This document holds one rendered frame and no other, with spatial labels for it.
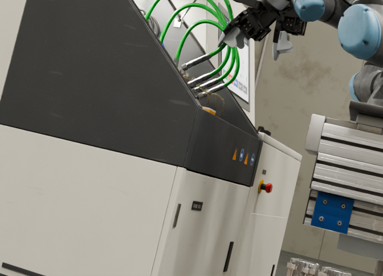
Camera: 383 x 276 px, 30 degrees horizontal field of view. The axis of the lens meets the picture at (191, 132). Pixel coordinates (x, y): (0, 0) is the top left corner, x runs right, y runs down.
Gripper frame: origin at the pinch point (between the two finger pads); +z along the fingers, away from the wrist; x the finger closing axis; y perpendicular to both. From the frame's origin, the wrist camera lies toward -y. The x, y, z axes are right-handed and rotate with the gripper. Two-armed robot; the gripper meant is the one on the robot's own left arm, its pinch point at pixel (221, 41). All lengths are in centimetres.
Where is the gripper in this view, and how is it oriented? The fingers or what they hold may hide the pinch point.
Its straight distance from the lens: 220.2
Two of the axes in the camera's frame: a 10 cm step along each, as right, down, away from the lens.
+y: 5.1, 8.0, -3.1
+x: 5.6, -0.4, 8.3
